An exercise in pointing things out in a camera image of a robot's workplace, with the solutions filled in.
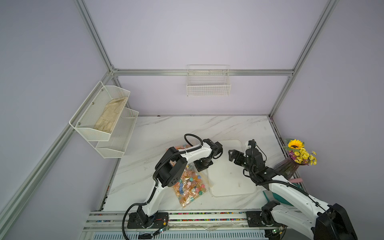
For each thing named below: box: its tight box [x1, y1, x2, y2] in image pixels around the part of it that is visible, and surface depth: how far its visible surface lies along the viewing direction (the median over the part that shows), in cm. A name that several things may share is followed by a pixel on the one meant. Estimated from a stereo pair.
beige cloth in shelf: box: [94, 96, 128, 133], surface depth 81 cm
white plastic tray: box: [209, 139, 257, 197], surface depth 86 cm
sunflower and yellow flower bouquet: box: [283, 139, 317, 166], surface depth 73 cm
